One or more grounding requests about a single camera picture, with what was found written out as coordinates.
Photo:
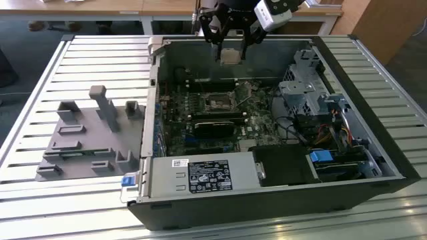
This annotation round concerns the blue case latch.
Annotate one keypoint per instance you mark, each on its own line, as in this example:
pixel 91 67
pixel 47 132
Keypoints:
pixel 127 181

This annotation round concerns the CPU socket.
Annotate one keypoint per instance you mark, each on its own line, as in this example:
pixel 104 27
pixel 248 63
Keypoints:
pixel 218 101

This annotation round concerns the black plastic shroud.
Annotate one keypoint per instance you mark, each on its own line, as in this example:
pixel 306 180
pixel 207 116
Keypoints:
pixel 283 165

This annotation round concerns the silver square CPU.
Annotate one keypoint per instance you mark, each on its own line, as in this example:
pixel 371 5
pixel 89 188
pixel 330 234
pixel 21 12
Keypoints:
pixel 231 56

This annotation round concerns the grey parts rack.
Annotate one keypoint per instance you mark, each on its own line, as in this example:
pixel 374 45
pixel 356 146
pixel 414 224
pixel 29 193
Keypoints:
pixel 87 120

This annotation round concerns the green motherboard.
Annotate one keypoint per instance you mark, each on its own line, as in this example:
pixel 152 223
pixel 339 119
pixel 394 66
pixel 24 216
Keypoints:
pixel 256 120

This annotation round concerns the wooden desk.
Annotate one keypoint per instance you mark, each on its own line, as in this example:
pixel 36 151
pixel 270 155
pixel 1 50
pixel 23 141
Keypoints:
pixel 83 7

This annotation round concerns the black rating label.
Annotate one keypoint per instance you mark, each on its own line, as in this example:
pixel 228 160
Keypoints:
pixel 210 176

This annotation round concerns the blue disk carrier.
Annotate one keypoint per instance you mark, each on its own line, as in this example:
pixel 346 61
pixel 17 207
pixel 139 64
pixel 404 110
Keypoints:
pixel 320 157

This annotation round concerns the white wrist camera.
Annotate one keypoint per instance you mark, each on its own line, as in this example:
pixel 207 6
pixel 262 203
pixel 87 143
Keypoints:
pixel 271 15

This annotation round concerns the silver finned heat sink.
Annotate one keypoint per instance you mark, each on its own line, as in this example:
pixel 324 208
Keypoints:
pixel 247 145

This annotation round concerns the wooden cabinet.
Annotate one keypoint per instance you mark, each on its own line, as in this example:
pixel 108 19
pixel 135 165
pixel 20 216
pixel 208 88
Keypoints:
pixel 383 25

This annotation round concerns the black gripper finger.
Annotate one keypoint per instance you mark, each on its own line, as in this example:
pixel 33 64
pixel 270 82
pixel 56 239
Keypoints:
pixel 251 35
pixel 214 30

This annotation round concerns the black PC case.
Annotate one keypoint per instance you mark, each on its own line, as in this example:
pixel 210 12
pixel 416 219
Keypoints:
pixel 234 212

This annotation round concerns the metal disk bay cage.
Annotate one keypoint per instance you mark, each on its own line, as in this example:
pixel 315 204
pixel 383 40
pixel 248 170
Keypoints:
pixel 294 95

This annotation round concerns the graphics card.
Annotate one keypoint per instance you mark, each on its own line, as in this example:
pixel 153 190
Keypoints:
pixel 214 131

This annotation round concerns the silver power supply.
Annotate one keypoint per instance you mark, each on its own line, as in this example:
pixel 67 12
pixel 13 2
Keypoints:
pixel 167 180

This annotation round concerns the green RAM stick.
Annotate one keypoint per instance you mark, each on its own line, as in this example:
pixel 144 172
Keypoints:
pixel 93 151

